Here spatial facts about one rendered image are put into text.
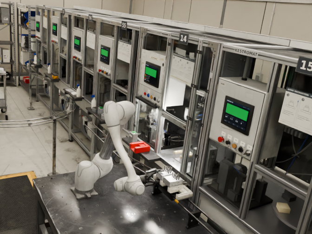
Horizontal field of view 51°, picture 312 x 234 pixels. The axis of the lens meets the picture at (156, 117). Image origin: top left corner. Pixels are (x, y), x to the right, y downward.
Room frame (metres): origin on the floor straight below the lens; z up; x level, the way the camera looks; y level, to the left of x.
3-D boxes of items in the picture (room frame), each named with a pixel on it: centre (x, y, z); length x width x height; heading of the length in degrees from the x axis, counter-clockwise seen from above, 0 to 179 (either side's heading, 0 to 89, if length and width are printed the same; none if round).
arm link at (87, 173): (2.40, 0.53, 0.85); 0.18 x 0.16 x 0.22; 152
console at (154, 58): (3.07, -0.01, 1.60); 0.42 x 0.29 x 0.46; 34
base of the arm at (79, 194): (2.37, 0.52, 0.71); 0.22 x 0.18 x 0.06; 34
